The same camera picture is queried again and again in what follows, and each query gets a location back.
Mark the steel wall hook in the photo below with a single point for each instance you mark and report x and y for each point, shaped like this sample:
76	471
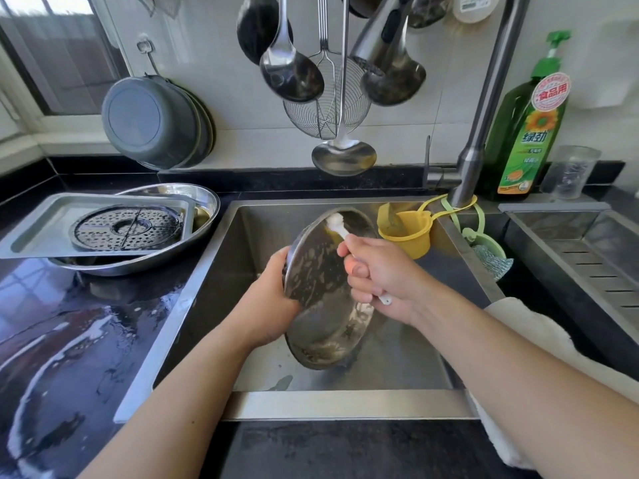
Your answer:
148	55

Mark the grey hanging basin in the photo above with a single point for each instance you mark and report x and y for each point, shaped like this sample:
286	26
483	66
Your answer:
150	122

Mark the steel gooseneck faucet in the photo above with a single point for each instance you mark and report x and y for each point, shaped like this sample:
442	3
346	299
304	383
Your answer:
494	84

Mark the black round steamer rack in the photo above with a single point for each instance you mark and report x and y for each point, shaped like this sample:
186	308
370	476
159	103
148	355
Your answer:
127	228

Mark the clear plastic cup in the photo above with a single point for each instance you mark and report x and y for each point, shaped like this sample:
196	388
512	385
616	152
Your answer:
569	174

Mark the white dish rag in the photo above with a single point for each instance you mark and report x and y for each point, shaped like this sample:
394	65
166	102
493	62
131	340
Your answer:
539	334

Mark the white cleaning brush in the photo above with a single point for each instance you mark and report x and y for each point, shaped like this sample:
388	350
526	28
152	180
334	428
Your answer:
335	224

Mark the person's right hand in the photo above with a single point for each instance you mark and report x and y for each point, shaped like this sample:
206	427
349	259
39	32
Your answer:
389	279

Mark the white dish brush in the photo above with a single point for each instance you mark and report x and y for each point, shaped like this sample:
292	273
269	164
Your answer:
476	5

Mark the rectangular steel tray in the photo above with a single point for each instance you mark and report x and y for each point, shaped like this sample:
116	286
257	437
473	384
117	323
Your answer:
30	229

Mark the green hanging sponge holder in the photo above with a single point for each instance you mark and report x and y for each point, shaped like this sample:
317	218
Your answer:
489	259

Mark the person's right forearm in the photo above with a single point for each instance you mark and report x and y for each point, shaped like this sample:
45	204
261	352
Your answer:
529	394

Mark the yellow hanging sink cup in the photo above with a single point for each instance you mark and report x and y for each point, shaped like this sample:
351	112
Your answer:
404	236

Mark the hanging steel ladles and skimmer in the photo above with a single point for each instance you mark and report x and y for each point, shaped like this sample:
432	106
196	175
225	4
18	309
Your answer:
255	30

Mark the steel soup ladle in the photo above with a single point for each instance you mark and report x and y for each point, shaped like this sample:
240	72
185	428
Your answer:
292	76

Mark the person's left forearm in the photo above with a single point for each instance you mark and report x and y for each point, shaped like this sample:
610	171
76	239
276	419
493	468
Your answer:
180	419

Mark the stainless steel sink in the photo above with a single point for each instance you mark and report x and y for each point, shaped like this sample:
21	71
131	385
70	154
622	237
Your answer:
200	314

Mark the green dish soap bottle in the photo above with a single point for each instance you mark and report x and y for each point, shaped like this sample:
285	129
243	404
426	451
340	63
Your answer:
529	144

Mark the round steel basin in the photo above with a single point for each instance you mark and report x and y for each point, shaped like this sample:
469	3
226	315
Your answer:
207	206

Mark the round steel pan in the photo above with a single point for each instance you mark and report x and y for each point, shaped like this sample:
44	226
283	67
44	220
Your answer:
319	314

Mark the dark green hanging basin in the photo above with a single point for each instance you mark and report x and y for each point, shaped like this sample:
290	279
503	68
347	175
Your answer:
210	129

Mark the person's left hand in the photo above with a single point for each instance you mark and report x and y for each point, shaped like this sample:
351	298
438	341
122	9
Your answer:
265	309

